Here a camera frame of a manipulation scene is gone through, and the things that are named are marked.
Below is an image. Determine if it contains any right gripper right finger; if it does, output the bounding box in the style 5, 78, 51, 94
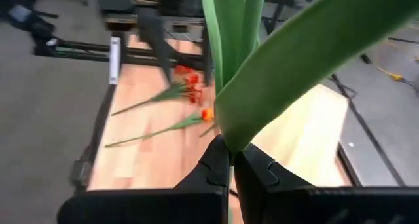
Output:
234, 142, 419, 224

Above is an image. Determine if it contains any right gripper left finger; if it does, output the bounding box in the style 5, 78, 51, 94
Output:
57, 134, 232, 224

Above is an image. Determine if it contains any orange artificial tulip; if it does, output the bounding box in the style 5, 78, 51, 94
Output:
104, 107, 215, 149

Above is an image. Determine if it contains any red artificial flower bunch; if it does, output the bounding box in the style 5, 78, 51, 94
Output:
110, 65, 206, 117

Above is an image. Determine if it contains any dark red artificial tulip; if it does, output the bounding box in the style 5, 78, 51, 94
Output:
200, 0, 419, 155

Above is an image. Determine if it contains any silver metal bar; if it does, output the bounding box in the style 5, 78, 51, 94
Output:
108, 36, 122, 86

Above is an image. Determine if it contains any yellow extension cable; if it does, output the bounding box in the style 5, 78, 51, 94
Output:
376, 65, 419, 87

